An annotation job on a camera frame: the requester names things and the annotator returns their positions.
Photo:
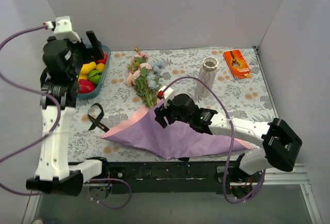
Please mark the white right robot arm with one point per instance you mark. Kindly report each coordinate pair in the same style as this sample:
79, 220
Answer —
279, 144

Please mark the red apple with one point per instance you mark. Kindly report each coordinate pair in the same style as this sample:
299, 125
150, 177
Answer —
104, 60

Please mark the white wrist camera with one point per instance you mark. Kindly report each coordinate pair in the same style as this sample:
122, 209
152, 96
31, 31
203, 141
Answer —
64, 29
166, 94

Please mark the white ribbed ceramic vase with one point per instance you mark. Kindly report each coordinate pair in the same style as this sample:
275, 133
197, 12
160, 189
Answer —
207, 75

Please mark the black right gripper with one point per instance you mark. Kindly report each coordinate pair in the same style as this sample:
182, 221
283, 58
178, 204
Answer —
166, 113

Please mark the artificial flower bunch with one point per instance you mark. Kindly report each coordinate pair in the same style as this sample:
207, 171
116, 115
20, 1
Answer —
144, 77

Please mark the orange product box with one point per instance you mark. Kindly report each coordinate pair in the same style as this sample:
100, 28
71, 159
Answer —
237, 64

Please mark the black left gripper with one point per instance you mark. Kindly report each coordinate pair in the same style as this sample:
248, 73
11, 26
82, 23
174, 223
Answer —
86, 51

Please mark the green striped fruit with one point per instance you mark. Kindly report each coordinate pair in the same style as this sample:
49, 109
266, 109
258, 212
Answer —
95, 76

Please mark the yellow mango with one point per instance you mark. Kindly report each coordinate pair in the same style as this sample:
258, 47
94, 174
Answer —
87, 68

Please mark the pink dragon fruit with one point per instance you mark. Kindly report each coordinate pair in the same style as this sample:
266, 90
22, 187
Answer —
85, 86

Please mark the aluminium frame rail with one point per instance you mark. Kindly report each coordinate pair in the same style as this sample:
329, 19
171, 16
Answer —
284, 198

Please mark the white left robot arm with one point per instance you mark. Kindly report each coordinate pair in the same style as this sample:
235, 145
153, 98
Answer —
54, 175

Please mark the black ribbon gold lettering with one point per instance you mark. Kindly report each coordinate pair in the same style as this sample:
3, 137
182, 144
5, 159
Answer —
96, 120

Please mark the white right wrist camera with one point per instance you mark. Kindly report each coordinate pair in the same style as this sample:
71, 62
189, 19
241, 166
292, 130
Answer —
166, 94

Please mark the yellow lemon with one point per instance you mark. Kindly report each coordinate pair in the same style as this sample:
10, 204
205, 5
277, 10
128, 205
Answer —
83, 77

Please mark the teal plastic fruit basket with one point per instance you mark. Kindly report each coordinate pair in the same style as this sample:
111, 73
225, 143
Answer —
98, 88

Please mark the floral tablecloth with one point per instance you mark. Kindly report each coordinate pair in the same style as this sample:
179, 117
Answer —
245, 99

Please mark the purple paper bouquet wrap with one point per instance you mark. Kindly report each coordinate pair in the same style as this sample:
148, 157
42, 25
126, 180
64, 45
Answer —
175, 141

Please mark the small orange fruit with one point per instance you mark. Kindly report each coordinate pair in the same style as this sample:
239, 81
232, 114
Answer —
100, 67

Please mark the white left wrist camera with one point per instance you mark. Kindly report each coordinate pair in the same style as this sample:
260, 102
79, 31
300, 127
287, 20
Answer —
64, 29

